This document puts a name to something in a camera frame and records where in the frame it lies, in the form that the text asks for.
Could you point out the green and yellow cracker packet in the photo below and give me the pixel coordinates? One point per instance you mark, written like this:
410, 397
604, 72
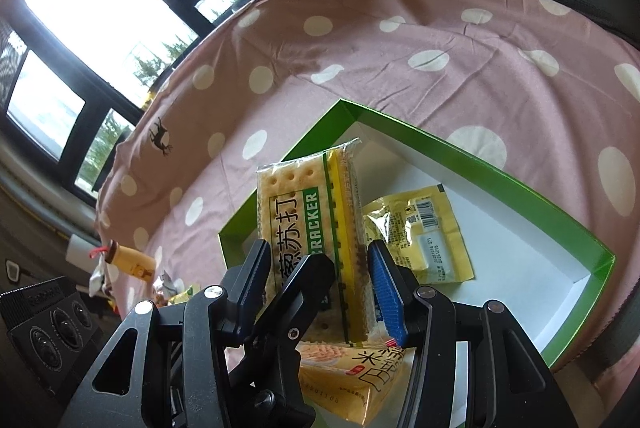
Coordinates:
300, 193

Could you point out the gold snack packet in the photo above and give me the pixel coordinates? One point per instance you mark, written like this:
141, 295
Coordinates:
430, 248

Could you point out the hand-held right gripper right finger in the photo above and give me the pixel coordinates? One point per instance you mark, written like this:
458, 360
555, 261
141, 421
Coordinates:
385, 298

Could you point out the white paper cup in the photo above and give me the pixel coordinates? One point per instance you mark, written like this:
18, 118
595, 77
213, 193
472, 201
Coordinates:
82, 250

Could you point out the silver foil packet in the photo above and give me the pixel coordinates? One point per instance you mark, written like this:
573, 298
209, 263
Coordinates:
98, 282

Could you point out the pink polka dot blanket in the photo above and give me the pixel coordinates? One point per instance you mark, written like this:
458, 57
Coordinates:
400, 57

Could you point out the yellow rice cracker packet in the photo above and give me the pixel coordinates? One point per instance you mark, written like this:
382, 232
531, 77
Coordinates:
350, 388

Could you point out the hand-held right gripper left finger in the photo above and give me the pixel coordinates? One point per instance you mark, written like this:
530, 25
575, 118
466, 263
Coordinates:
252, 278

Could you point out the green cardboard box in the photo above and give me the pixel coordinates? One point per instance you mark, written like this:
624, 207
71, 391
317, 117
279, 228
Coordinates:
500, 205

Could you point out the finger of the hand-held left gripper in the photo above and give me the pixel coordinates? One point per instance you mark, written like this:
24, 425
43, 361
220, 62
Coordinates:
300, 293

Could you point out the yellow bottle toy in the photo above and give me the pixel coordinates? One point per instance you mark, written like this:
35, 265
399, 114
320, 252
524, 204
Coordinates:
132, 260

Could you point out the small snack packet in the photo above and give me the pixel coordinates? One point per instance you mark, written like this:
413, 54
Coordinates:
175, 290

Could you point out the black framed window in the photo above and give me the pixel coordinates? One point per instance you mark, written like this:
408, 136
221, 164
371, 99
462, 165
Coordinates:
100, 7

